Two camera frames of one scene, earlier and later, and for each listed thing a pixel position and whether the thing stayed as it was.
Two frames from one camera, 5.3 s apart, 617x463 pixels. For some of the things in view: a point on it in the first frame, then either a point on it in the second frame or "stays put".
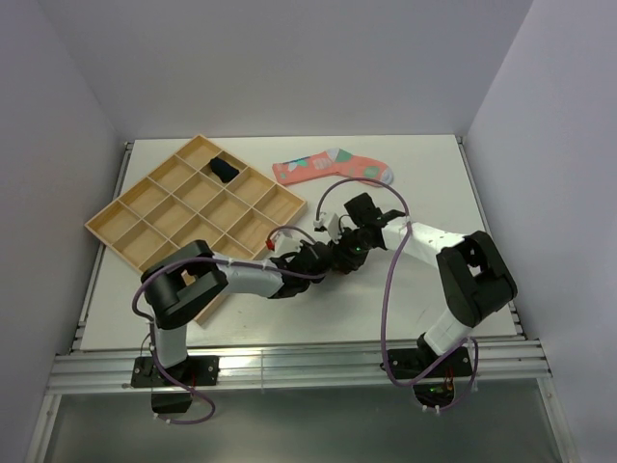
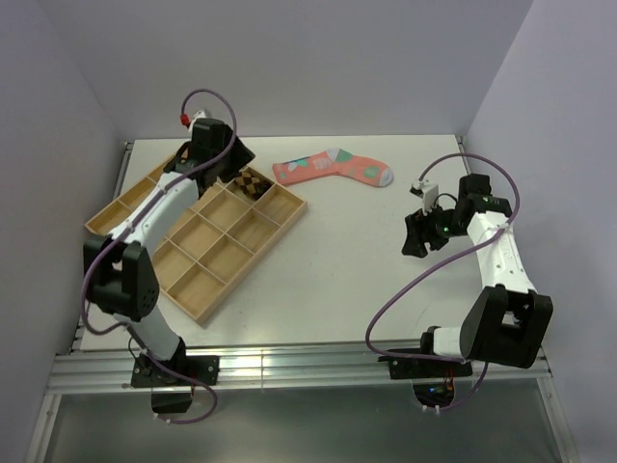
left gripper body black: [306, 284] to [228, 138]
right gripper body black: [351, 248] to [443, 226]
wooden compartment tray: [200, 193] stays put
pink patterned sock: [332, 161] stays put
